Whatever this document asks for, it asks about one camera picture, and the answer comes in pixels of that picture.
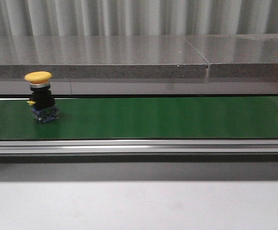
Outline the yellow mushroom push button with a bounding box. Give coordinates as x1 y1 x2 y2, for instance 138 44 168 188
24 71 59 124

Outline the grey stone counter slab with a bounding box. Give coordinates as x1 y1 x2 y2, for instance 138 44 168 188
0 35 207 79

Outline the grey right counter slab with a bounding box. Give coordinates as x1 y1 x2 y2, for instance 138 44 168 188
184 34 278 81

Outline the green conveyor belt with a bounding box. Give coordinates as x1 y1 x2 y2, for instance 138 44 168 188
0 96 278 140

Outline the grey pleated curtain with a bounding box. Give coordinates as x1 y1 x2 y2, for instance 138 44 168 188
0 0 278 36

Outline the aluminium conveyor frame rail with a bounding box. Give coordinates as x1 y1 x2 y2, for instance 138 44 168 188
0 139 278 157

